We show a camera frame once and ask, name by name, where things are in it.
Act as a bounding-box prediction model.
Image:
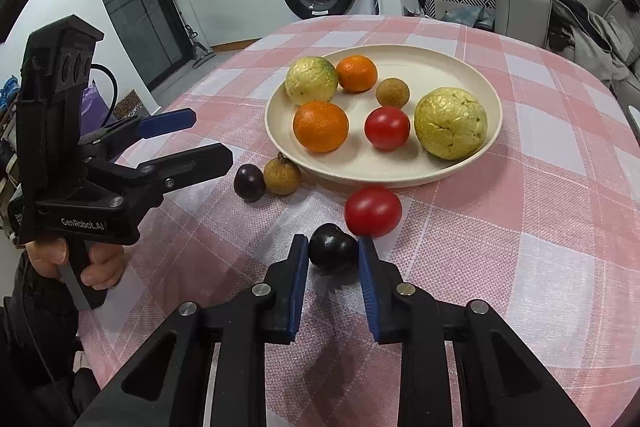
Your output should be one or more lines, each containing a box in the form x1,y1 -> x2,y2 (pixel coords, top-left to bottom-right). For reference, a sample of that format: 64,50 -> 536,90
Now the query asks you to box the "dark purple plum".
233,164 -> 266,202
308,223 -> 359,273

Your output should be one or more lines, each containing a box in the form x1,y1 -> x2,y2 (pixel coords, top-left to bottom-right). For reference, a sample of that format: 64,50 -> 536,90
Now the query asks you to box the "red tomato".
364,106 -> 410,152
344,186 -> 402,237

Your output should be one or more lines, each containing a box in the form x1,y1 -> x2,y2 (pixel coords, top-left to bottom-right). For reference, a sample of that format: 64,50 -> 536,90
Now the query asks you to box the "brown longan with stem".
262,153 -> 303,196

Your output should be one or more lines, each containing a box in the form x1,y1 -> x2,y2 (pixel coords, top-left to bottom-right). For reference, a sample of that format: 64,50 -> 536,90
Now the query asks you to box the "orange mandarin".
336,55 -> 378,93
292,101 -> 349,154

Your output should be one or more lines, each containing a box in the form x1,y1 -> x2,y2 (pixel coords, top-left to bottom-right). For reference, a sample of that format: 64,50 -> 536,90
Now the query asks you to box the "large yellow-green guava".
413,87 -> 488,160

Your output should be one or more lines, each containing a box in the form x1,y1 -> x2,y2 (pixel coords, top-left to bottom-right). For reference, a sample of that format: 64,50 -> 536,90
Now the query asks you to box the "small yellow-green guava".
284,56 -> 338,106

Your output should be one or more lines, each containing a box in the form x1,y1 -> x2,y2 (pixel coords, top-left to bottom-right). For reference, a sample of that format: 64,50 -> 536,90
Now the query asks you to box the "small brown longan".
375,78 -> 410,108

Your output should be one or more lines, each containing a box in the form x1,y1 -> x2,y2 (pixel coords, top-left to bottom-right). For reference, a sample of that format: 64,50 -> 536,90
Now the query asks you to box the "person's left hand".
26,237 -> 127,291

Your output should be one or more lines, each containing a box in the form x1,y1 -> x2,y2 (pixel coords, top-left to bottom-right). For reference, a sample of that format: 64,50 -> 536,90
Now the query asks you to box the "pink checkered tablecloth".
79,16 -> 639,426

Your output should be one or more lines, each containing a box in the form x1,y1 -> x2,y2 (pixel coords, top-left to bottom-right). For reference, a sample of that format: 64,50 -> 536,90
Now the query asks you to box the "cream round plate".
265,44 -> 503,188

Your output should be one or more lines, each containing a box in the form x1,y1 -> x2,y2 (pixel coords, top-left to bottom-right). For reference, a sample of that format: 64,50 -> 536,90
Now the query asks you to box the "grey sofa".
495,0 -> 639,109

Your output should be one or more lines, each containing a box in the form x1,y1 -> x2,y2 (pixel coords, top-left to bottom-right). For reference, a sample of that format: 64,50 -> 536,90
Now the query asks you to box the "pile of clothes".
548,0 -> 639,90

